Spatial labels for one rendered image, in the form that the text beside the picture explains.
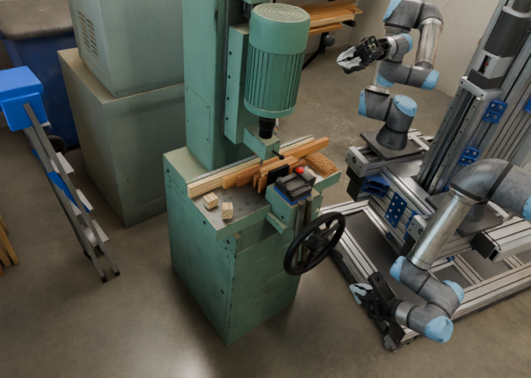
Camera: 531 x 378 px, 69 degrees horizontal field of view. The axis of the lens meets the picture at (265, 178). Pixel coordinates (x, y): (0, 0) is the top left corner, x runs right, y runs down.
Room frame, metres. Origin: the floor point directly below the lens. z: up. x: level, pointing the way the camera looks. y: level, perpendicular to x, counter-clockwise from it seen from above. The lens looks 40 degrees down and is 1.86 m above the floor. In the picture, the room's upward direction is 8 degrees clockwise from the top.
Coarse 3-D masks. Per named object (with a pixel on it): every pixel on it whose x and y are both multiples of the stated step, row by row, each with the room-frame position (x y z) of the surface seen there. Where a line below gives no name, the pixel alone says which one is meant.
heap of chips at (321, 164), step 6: (312, 156) 1.28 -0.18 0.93; (318, 156) 1.28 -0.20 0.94; (324, 156) 1.29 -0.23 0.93; (306, 162) 1.27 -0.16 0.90; (312, 162) 1.25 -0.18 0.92; (318, 162) 1.24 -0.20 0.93; (324, 162) 1.24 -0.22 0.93; (330, 162) 1.25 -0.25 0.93; (318, 168) 1.22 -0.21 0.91; (324, 168) 1.22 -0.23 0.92; (330, 168) 1.23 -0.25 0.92; (336, 168) 1.25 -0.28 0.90; (324, 174) 1.20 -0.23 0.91; (330, 174) 1.21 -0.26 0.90
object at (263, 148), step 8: (248, 128) 1.20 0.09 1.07; (256, 128) 1.21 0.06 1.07; (248, 136) 1.19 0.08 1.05; (256, 136) 1.16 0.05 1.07; (248, 144) 1.18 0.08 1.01; (256, 144) 1.15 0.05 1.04; (264, 144) 1.12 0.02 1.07; (272, 144) 1.13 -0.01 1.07; (280, 144) 1.15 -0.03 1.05; (256, 152) 1.15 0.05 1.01; (264, 152) 1.11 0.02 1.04; (264, 160) 1.11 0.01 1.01
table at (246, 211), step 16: (320, 176) 1.19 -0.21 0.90; (336, 176) 1.23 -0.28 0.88; (208, 192) 1.01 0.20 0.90; (224, 192) 1.02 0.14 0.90; (240, 192) 1.04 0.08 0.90; (256, 192) 1.05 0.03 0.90; (192, 208) 0.96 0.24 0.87; (240, 208) 0.96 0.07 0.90; (256, 208) 0.97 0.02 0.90; (208, 224) 0.88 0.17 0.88; (224, 224) 0.87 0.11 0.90; (240, 224) 0.91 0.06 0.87; (272, 224) 0.96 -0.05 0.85
